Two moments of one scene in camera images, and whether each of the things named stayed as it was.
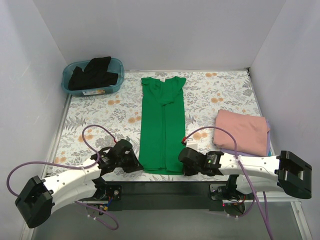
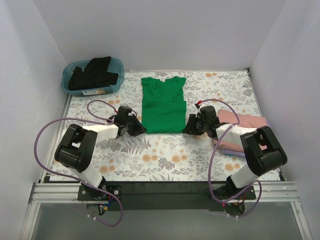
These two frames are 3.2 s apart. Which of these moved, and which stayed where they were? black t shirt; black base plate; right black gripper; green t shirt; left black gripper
Moved: right black gripper; green t shirt; left black gripper
Stayed: black base plate; black t shirt
